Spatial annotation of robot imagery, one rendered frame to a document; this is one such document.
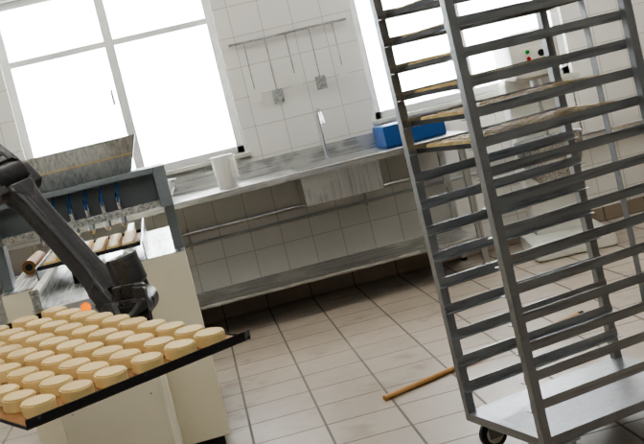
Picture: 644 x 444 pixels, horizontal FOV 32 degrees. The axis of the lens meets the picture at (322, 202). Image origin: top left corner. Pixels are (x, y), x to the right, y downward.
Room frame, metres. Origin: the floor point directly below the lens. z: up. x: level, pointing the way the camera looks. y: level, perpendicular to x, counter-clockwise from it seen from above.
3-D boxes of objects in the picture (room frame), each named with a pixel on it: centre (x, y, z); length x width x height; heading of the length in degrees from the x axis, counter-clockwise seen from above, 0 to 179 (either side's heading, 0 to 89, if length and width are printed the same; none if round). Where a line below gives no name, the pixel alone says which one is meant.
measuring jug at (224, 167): (6.90, 0.52, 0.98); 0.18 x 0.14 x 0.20; 46
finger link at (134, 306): (2.07, 0.40, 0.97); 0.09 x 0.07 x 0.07; 176
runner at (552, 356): (3.77, -0.62, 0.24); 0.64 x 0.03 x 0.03; 111
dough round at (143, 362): (1.69, 0.32, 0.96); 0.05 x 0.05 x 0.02
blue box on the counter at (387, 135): (7.14, -0.65, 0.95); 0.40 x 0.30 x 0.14; 99
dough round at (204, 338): (1.77, 0.23, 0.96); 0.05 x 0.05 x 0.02
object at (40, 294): (4.54, 1.10, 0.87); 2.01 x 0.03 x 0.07; 8
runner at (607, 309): (3.77, -0.62, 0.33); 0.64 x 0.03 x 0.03; 111
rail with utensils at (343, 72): (7.46, -0.04, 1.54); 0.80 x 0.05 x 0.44; 96
